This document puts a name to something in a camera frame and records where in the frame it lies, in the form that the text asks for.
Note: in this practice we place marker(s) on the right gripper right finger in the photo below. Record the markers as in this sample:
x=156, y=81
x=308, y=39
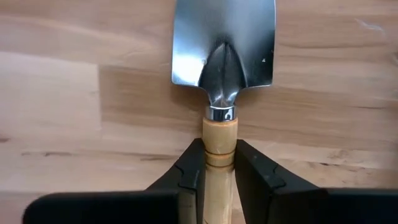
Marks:
x=258, y=186

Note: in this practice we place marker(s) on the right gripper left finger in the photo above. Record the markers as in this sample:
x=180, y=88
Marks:
x=186, y=180

